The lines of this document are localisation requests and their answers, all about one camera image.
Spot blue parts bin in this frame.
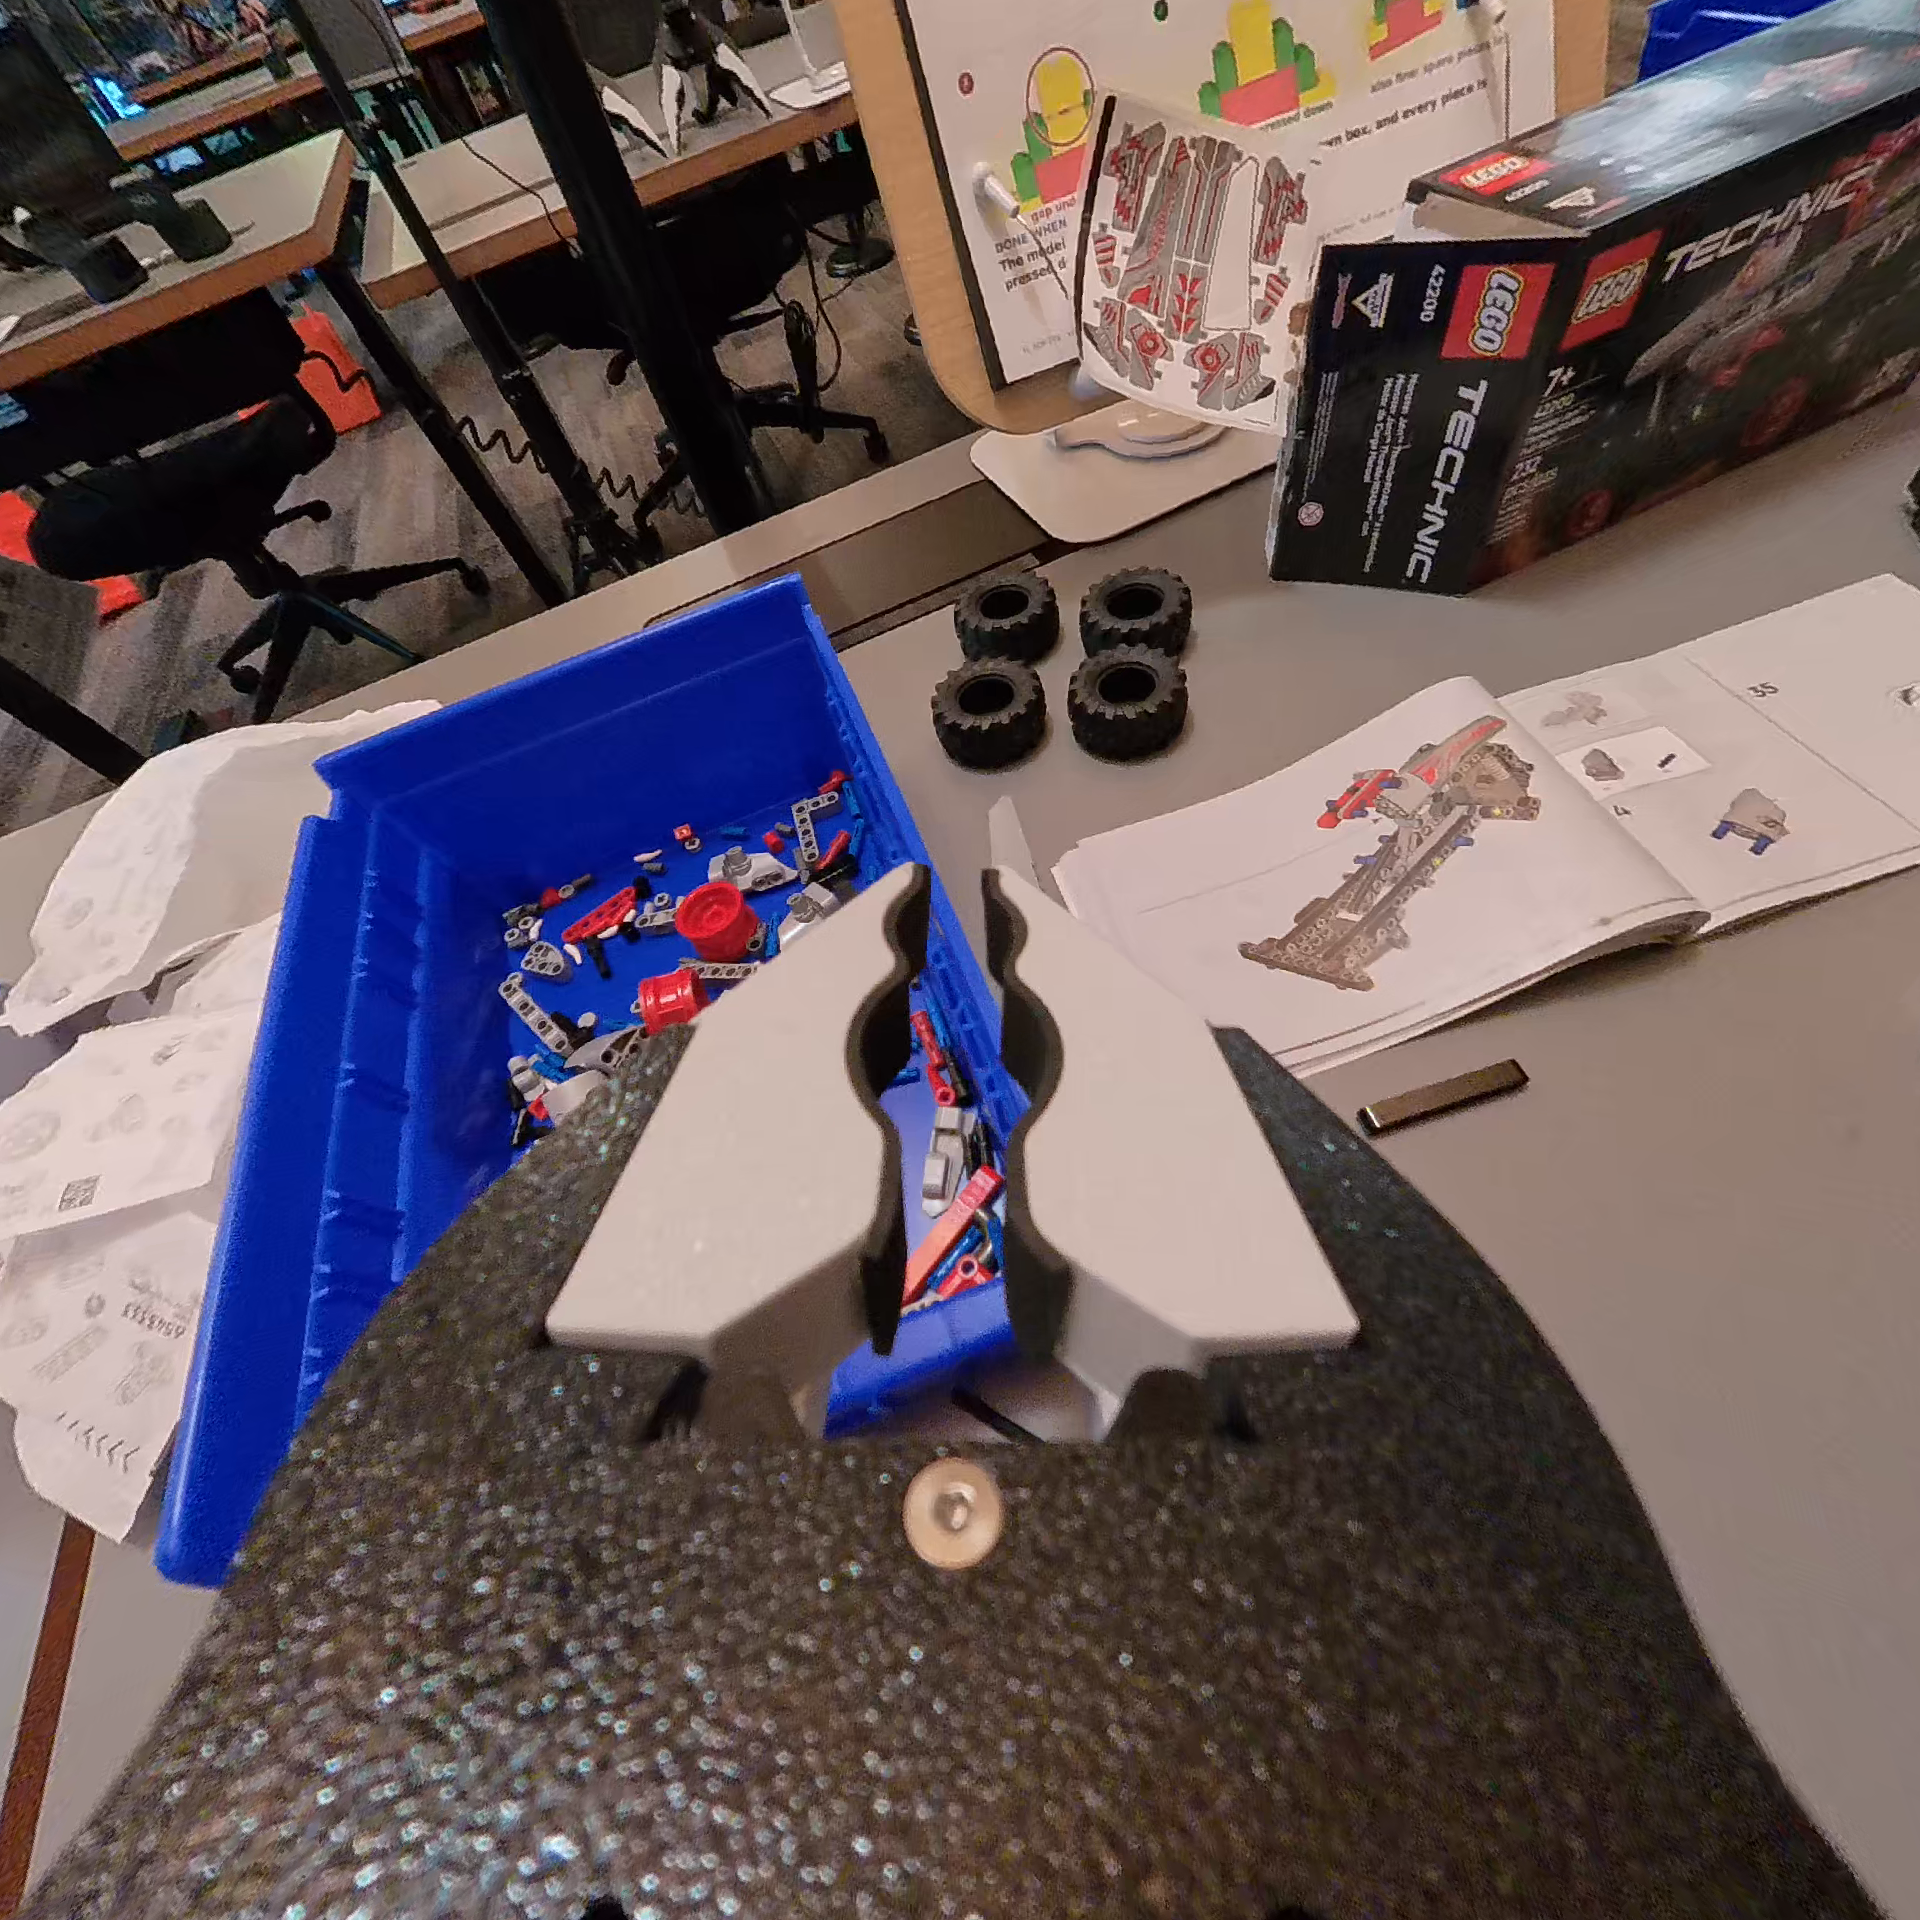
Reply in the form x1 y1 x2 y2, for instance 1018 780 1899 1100
155 574 1037 1590

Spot white instruction poster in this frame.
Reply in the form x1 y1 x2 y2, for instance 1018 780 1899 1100
899 0 1562 384

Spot black office chair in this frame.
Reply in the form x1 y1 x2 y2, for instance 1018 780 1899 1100
600 255 889 467
26 392 493 722

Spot black tripod stand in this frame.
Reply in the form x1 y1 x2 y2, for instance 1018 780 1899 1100
481 0 767 542

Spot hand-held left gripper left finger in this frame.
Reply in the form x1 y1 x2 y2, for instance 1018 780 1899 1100
545 861 934 1441

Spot white stand base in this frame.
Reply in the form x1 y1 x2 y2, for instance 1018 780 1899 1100
969 406 1284 544

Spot wooden display board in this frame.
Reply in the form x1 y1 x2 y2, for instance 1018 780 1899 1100
833 0 1614 437

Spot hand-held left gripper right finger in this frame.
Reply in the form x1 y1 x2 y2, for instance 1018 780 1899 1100
979 865 1364 1440

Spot crumpled white paper bag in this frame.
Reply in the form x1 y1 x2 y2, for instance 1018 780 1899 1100
0 915 287 1547
7 698 442 1037

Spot black toy tyre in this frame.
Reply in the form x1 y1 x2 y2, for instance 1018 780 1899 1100
1066 649 1188 762
1081 566 1195 661
929 660 1047 770
954 574 1062 667

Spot flat black bar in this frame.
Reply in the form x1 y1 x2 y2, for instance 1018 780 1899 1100
1357 1056 1533 1133

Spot pile of toy brick pieces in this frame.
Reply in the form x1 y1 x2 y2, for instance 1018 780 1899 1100
495 768 1015 1306

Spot wood-edged grey table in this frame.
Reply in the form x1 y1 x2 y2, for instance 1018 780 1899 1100
0 126 361 392
361 31 863 310

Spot toy building instruction booklet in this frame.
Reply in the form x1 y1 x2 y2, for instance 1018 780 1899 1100
1050 574 1920 1078

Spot red and grey sticker sheet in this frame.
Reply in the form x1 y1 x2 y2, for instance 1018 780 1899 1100
1073 91 1328 437

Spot orange floor object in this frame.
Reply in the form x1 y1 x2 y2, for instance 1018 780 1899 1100
0 497 137 617
292 307 382 437

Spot black toy set box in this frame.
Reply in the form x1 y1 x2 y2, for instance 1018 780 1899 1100
1264 0 1920 597

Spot grey desk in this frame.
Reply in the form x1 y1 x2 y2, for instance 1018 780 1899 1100
0 433 1920 1920

